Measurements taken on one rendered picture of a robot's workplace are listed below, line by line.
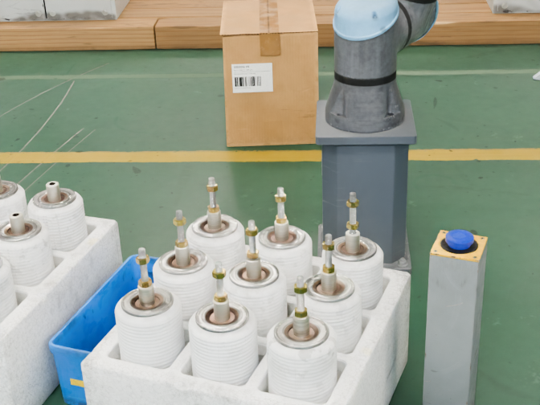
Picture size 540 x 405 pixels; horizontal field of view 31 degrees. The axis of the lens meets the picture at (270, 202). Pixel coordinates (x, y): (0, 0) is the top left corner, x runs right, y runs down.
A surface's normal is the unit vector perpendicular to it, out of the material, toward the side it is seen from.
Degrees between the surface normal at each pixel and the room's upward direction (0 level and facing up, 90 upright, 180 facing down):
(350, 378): 0
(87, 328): 88
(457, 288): 90
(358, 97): 72
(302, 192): 0
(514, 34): 90
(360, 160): 90
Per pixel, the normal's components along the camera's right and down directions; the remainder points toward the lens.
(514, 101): -0.04, -0.89
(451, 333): -0.36, 0.44
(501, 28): -0.06, 0.47
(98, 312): 0.94, 0.10
